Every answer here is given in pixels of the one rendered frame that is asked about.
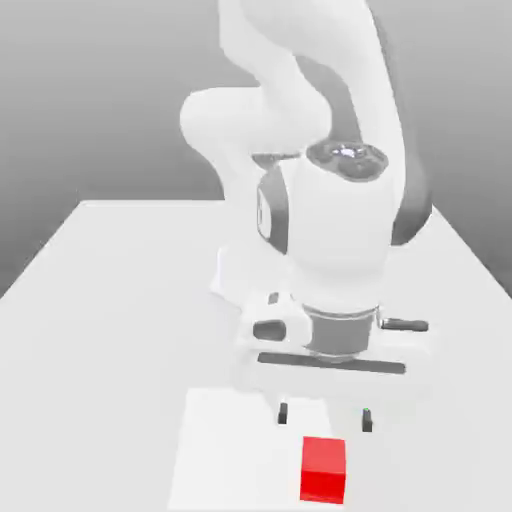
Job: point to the small red cube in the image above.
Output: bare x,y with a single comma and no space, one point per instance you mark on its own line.
322,468

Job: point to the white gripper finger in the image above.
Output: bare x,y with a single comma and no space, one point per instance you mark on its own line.
366,422
282,414

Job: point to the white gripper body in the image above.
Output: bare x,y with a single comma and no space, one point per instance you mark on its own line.
332,380

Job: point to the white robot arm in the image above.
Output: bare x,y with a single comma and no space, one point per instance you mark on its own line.
336,224

